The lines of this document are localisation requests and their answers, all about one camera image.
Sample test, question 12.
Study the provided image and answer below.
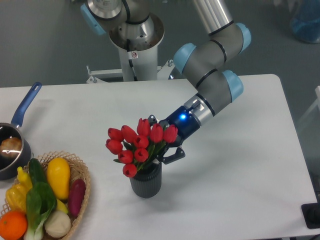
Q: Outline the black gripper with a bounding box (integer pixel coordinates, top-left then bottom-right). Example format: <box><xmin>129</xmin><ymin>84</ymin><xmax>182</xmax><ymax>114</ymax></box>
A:
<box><xmin>147</xmin><ymin>105</ymin><xmax>200</xmax><ymax>165</ymax></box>

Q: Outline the red tulip bouquet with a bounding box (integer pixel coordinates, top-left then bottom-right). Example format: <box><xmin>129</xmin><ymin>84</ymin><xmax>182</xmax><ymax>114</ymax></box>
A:
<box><xmin>105</xmin><ymin>118</ymin><xmax>178</xmax><ymax>178</ymax></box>

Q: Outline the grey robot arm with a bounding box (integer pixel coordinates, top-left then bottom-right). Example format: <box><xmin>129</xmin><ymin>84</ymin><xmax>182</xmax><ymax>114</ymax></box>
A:
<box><xmin>80</xmin><ymin>0</ymin><xmax>251</xmax><ymax>164</ymax></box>

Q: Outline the dark grey ribbed vase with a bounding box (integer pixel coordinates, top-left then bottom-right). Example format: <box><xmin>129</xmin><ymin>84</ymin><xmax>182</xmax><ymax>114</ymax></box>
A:
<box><xmin>129</xmin><ymin>163</ymin><xmax>162</xmax><ymax>199</ymax></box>

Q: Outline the purple eggplant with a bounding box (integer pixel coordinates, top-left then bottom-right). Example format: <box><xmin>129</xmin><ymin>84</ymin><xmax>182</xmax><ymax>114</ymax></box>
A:
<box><xmin>67</xmin><ymin>178</ymin><xmax>86</xmax><ymax>217</ymax></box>

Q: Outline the yellow squash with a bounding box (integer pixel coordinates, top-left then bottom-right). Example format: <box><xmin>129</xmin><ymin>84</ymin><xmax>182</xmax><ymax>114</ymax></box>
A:
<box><xmin>46</xmin><ymin>157</ymin><xmax>71</xmax><ymax>201</ymax></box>

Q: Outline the yellow banana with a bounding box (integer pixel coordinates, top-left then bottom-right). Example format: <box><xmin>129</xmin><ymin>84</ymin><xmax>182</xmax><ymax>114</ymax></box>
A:
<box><xmin>56</xmin><ymin>199</ymin><xmax>69</xmax><ymax>214</ymax></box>

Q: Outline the green cucumber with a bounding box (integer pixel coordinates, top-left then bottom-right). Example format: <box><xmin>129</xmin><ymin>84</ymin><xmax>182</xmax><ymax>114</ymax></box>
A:
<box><xmin>28</xmin><ymin>158</ymin><xmax>48</xmax><ymax>186</ymax></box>

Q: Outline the green bok choy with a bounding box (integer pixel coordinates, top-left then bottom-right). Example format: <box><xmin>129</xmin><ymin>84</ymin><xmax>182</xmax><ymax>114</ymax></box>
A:
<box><xmin>23</xmin><ymin>182</ymin><xmax>57</xmax><ymax>240</ymax></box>

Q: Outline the browned food in pan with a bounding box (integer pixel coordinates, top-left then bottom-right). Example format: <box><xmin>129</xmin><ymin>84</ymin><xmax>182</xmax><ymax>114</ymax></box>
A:
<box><xmin>0</xmin><ymin>137</ymin><xmax>22</xmax><ymax>159</ymax></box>

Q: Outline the yellow bell pepper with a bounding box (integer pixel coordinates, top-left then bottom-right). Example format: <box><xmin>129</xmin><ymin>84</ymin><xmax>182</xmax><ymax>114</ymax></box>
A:
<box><xmin>5</xmin><ymin>183</ymin><xmax>27</xmax><ymax>214</ymax></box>

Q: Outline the black device at table edge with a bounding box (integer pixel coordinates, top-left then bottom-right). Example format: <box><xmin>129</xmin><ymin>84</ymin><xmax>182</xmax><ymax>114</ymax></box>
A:
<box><xmin>301</xmin><ymin>203</ymin><xmax>320</xmax><ymax>229</ymax></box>

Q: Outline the orange fruit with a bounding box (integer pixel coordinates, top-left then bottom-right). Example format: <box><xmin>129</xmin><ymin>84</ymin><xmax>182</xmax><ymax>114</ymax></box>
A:
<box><xmin>0</xmin><ymin>211</ymin><xmax>28</xmax><ymax>240</ymax></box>

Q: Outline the blue bag in background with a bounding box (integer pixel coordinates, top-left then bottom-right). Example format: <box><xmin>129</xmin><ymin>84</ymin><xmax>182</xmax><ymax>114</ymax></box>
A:
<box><xmin>290</xmin><ymin>0</ymin><xmax>320</xmax><ymax>44</ymax></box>

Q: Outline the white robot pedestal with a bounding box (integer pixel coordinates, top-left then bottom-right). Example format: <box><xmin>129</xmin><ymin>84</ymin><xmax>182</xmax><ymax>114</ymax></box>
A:
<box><xmin>87</xmin><ymin>13</ymin><xmax>175</xmax><ymax>83</ymax></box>

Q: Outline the blue handled saucepan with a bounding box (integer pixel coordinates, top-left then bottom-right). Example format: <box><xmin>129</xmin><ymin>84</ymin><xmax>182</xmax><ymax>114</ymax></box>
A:
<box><xmin>0</xmin><ymin>82</ymin><xmax>42</xmax><ymax>180</ymax></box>

